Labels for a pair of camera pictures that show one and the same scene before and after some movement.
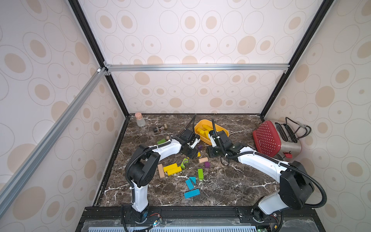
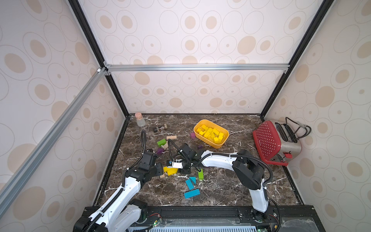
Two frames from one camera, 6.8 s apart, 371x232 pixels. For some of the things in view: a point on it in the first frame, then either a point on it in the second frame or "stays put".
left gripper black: (194, 153) to (160, 170)
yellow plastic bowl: (204, 127) stays put
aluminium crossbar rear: (194, 66) stays put
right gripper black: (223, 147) to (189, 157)
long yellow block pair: (172, 169) stays put
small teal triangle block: (193, 179) stays put
